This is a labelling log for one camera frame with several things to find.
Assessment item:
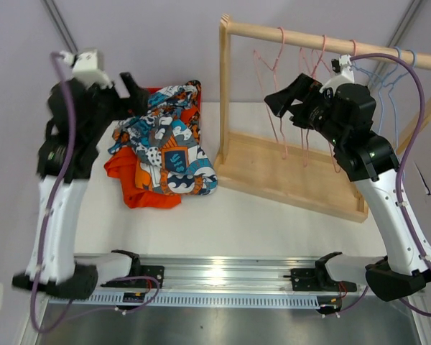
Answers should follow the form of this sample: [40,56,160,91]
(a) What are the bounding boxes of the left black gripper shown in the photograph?
[87,71,149,141]

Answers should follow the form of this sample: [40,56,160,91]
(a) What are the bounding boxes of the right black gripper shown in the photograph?
[265,73,346,147]

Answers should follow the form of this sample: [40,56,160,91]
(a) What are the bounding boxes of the blue orange patterned shorts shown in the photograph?
[107,79,220,197]

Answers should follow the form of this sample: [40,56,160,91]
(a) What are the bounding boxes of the blue wire hanger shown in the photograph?
[376,49,417,144]
[353,63,404,147]

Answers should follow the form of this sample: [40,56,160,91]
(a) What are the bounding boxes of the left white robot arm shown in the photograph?
[11,72,149,300]

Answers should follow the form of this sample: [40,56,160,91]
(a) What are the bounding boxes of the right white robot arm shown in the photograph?
[264,74,431,301]

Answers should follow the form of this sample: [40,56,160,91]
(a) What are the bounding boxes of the red plastic bin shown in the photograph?
[147,80,201,116]

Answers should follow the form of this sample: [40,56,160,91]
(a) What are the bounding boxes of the wooden clothes rack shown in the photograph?
[213,14,431,224]

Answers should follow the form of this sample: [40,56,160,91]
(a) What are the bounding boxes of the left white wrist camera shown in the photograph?
[60,48,113,88]

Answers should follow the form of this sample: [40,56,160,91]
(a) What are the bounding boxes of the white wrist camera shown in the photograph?
[320,55,355,93]
[60,48,113,88]

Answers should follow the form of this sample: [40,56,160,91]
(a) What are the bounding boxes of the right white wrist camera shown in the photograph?
[320,55,355,93]

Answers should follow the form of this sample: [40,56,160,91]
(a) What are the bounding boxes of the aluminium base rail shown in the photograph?
[46,253,425,310]

